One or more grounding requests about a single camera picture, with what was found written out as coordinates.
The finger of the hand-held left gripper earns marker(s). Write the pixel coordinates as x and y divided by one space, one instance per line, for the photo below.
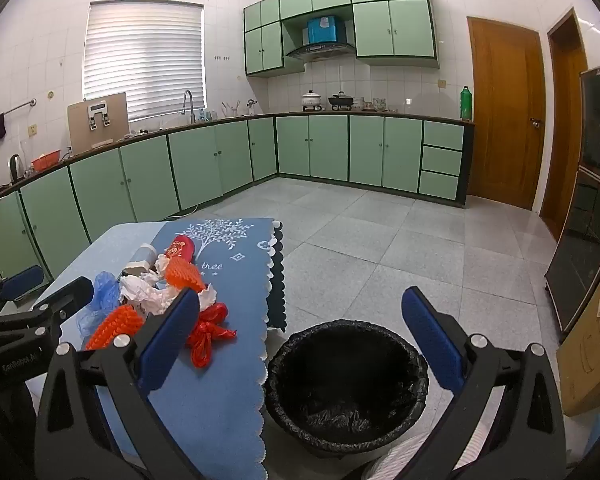
22 281
67 299

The white window blind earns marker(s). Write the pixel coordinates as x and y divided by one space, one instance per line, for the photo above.
145 60

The black glass cabinet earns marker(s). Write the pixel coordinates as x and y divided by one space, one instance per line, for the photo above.
590 220

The metal towel rail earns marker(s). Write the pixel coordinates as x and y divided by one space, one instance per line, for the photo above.
20 107

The blue plastic bag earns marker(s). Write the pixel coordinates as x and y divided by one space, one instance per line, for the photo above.
100 292

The red plastic basin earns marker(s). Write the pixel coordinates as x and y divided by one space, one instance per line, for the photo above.
45 161

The utensil holder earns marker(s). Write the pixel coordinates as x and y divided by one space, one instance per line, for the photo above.
231 108

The wooden board with clips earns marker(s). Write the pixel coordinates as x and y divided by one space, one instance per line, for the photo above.
80 130

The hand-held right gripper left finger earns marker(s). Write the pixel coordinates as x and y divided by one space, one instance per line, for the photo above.
167 340

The glass jar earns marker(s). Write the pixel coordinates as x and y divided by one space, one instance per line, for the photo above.
378 104
358 103

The white cooking pot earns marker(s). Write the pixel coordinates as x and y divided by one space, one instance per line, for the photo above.
311 100

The metal faucet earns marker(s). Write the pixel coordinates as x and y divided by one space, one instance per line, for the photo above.
190 110

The cardboard box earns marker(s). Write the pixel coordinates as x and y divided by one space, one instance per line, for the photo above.
590 360

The green bottle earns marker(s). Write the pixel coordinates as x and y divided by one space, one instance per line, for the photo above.
466 105

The wooden door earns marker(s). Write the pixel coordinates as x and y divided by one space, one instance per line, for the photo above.
505 110
565 135

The range hood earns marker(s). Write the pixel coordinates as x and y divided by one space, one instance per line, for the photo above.
320 51

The orange foam net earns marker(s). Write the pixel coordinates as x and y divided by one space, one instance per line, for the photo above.
112 327
182 272

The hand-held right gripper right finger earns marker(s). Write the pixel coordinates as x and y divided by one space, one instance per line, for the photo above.
430 340

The blue tree-print table mat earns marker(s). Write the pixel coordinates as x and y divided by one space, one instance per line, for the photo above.
230 360

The bin with black bag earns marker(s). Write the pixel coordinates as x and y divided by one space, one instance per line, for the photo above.
345 435

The green base cabinets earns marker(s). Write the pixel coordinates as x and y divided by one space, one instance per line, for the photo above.
330 150

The red plastic bag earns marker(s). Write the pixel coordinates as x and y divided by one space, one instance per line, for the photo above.
207 335

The green wall cabinets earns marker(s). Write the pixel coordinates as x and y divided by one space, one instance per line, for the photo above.
395 25

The steel electric kettle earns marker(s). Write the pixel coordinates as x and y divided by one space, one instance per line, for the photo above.
16 167

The black wok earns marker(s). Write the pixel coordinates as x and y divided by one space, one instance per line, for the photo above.
340 101

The crumpled white tissue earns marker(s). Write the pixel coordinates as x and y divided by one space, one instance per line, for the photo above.
207 297
135 289

